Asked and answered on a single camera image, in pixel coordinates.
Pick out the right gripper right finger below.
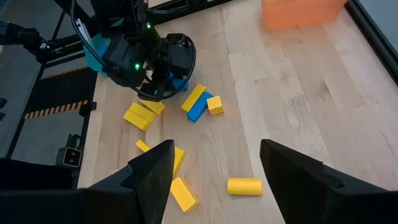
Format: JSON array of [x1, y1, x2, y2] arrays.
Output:
[[260, 139, 398, 224]]

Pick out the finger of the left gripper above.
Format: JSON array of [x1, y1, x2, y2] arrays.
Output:
[[138, 81, 159, 101], [157, 76, 171, 99]]

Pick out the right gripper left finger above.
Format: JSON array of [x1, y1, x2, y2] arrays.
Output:
[[0, 139, 175, 224]]

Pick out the blue wooden block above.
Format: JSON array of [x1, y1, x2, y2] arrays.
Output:
[[96, 43, 108, 58], [186, 91, 215, 123], [169, 73, 190, 92]]

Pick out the yellow wooden cube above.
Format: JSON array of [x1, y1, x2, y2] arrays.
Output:
[[206, 95, 224, 116]]

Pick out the yellow wooden cylinder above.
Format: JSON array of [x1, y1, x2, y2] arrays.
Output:
[[227, 177, 263, 197]]

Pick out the yellow wooden block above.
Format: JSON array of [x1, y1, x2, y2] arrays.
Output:
[[172, 147, 187, 179], [136, 139, 152, 153], [180, 83, 208, 113], [139, 98, 166, 116], [170, 177, 200, 213], [123, 110, 151, 132], [128, 102, 157, 123]]

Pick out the teal translucent bin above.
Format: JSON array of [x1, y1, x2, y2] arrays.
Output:
[[83, 32, 116, 75]]

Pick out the orange translucent bin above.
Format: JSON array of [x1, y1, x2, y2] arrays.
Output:
[[261, 0, 348, 30]]

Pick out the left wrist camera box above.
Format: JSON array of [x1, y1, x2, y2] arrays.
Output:
[[166, 33, 197, 75]]

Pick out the table-level camera box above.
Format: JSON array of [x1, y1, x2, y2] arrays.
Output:
[[63, 147, 82, 168]]

